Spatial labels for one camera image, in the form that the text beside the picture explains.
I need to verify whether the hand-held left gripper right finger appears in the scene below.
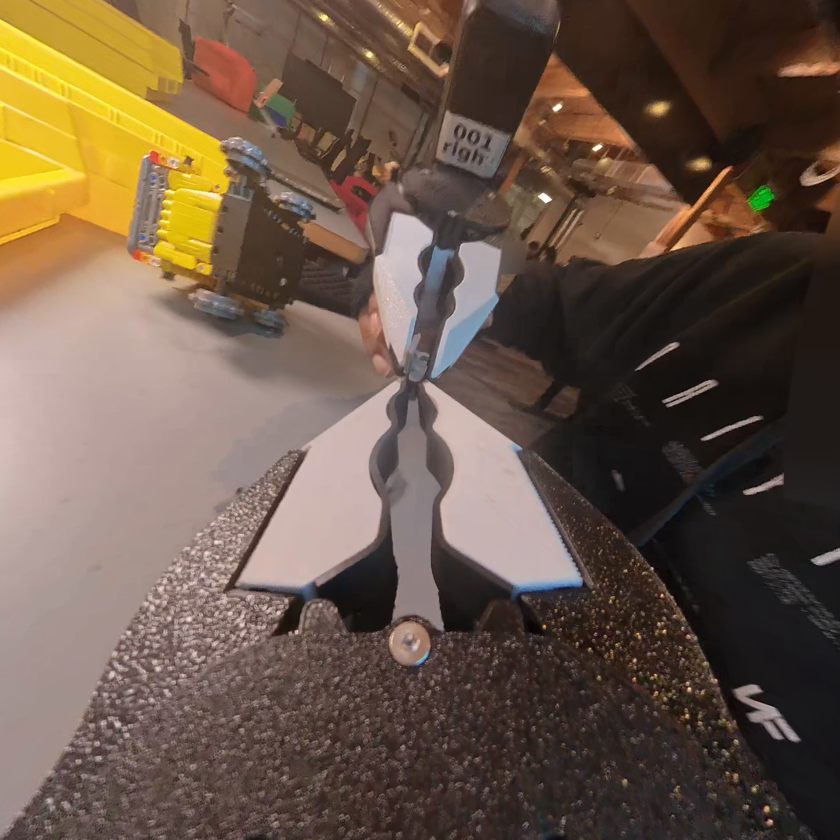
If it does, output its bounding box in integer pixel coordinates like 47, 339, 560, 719
417, 381, 585, 632

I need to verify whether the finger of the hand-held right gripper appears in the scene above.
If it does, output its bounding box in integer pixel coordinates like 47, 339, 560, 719
420, 241, 505, 383
371, 213, 437, 378

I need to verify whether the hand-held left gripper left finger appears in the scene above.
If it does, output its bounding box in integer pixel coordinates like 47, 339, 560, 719
233, 381, 408, 632

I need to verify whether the grey track link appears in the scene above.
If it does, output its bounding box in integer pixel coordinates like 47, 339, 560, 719
402, 348, 434, 398

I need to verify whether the person's right forearm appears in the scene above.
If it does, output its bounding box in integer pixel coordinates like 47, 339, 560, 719
486, 231, 828, 395

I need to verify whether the light grey desk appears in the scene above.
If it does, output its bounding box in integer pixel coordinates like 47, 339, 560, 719
0, 217, 559, 815

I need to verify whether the person's right hand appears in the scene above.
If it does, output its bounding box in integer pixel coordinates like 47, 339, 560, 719
297, 258, 398, 379

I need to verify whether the grey table with wood edge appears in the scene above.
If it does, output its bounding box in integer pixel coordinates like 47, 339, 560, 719
259, 134, 371, 265

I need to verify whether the red plastic object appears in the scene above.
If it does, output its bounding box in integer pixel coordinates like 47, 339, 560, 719
330, 174, 379, 227

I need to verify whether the black yellow toy brick vehicle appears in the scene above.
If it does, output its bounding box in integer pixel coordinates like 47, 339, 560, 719
126, 136, 317, 337

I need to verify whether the red beanbag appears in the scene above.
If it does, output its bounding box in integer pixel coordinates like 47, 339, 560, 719
192, 36, 258, 114

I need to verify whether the yellow plastic bin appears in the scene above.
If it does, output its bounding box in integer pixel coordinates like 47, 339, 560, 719
0, 62, 231, 249
0, 18, 185, 101

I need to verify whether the hanging white frame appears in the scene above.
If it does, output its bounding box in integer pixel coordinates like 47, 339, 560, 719
408, 21, 454, 70

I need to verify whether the wooden post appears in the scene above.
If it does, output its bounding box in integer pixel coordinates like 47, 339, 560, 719
656, 167, 735, 253

